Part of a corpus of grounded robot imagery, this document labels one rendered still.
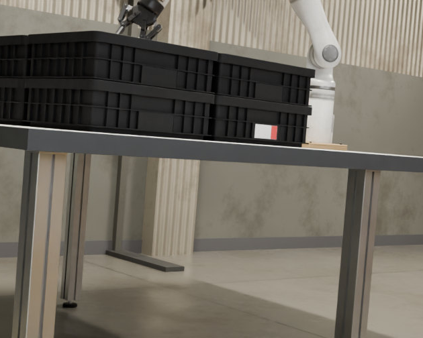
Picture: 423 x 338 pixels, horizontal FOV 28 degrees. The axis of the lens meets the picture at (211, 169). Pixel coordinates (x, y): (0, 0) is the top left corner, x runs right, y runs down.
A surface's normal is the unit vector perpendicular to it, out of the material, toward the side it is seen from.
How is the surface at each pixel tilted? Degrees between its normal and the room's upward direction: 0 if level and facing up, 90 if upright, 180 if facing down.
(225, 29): 90
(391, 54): 90
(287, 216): 90
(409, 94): 90
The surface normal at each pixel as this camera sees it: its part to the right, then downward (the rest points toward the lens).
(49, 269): 0.63, 0.07
